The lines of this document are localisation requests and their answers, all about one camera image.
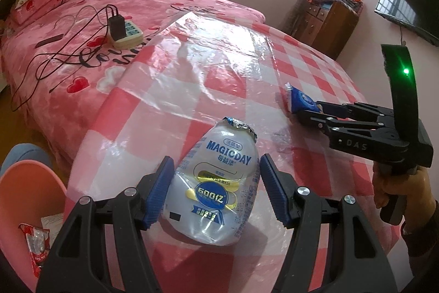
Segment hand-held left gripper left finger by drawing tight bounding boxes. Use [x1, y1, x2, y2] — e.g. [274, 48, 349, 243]
[36, 156, 175, 293]

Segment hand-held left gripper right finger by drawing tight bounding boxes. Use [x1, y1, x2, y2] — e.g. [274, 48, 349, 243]
[260, 153, 398, 293]

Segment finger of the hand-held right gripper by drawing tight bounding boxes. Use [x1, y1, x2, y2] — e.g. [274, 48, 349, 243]
[315, 101, 395, 120]
[298, 108, 374, 137]

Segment small blue tissue packet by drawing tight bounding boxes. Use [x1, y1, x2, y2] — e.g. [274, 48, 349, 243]
[284, 82, 323, 115]

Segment white plastic yogurt bottle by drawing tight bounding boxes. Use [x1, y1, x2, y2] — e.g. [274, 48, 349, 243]
[164, 117, 258, 246]

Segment red snack packet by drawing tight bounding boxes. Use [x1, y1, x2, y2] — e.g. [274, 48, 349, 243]
[18, 222, 52, 269]

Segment pink plastic basin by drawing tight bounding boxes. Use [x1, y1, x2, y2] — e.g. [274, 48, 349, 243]
[0, 159, 69, 293]

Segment person's right forearm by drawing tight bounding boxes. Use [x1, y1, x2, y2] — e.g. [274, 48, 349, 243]
[401, 199, 439, 249]

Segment person's right hand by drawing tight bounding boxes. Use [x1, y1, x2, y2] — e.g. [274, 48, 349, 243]
[372, 163, 438, 224]

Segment red white checked tablecloth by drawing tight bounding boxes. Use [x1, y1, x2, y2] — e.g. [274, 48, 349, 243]
[65, 12, 395, 293]

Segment brown wooden cabinet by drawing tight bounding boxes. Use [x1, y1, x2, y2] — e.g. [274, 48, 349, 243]
[305, 0, 359, 60]

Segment white printed wrapper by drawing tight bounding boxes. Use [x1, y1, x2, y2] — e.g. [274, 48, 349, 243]
[40, 214, 66, 239]

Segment beige power strip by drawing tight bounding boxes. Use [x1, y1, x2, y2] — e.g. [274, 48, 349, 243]
[109, 20, 144, 49]

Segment black charger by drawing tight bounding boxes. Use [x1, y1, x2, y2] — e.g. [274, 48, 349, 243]
[108, 14, 127, 41]

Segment black phone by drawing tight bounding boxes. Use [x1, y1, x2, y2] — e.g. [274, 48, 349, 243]
[36, 34, 65, 47]

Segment bed with pink blanket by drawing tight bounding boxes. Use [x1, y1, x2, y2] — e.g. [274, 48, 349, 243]
[0, 0, 266, 177]

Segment wall mounted television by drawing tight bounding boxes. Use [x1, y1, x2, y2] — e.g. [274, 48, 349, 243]
[374, 0, 439, 47]

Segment black cables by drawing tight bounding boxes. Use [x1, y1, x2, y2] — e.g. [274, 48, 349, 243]
[10, 5, 119, 111]

